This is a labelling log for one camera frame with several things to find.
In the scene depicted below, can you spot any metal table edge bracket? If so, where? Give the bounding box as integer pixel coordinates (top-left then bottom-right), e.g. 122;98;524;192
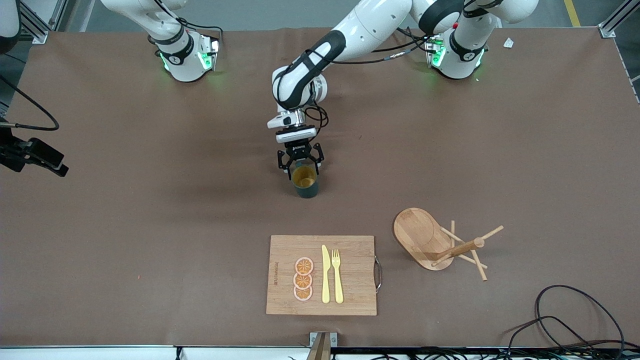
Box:
309;331;338;360

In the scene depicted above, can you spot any black left arm base cable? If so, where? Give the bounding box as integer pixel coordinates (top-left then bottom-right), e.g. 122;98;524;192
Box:
397;26;433;54

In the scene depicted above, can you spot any black arm base cable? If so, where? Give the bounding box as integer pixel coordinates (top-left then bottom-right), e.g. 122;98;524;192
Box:
154;0;224;51
397;26;433;54

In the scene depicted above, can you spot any aluminium frame profile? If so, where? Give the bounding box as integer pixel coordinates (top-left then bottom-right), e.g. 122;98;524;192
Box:
17;0;66;45
598;0;640;39

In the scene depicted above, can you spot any black looped cable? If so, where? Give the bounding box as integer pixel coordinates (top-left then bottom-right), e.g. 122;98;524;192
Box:
500;285;640;358

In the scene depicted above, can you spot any yellow plastic knife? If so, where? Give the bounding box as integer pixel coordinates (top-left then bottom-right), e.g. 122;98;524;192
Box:
321;244;332;304

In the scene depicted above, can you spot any yellow plastic fork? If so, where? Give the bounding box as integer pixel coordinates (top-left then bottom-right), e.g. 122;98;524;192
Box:
331;248;345;305

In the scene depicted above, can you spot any dark green cup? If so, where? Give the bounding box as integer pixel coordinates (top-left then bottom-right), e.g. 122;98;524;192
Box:
291;161;320;199

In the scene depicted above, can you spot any black right arm base cable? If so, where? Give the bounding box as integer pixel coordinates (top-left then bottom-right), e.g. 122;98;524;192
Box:
154;0;224;51

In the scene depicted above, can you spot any bamboo cutting board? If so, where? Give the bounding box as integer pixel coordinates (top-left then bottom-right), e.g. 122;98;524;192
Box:
265;235;383;317

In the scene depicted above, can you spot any wooden mug tree stand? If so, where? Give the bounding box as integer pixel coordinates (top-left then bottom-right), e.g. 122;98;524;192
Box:
393;207;505;282

